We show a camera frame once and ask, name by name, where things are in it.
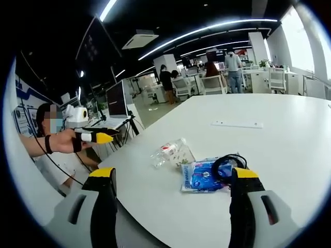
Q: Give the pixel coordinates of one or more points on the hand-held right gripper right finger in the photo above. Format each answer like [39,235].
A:
[243,206]

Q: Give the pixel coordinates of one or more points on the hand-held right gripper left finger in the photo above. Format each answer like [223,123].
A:
[102,206]

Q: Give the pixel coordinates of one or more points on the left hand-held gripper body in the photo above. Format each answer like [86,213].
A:
[76,117]

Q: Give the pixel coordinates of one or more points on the blue plastic packet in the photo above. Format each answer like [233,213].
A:
[199,175]

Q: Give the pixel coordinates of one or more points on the clear plastic bag red label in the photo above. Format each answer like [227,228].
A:
[175,152]

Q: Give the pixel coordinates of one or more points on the white strip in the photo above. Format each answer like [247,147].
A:
[236,124]

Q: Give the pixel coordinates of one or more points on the white tabletop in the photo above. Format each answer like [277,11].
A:
[258,155]

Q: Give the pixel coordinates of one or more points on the person's left hand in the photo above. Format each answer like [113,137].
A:
[64,143]

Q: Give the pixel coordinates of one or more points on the black tripod stand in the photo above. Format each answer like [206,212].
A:
[133,127]

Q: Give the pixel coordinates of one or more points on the laptop with dark screen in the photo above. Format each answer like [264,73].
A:
[117,100]

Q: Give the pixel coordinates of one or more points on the person's white shirt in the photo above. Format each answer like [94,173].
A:
[67,165]

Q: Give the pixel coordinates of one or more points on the white office chair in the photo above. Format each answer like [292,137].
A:
[213,85]
[182,86]
[276,78]

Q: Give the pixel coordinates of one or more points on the ceiling air conditioner vent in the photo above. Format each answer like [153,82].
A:
[139,40]

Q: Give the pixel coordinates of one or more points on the green potted plant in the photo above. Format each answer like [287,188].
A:
[264,63]

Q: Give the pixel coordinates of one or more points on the long ceiling light strip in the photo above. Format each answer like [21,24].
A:
[207,28]

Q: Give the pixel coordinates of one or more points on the blue wall poster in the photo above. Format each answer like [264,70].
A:
[23,113]

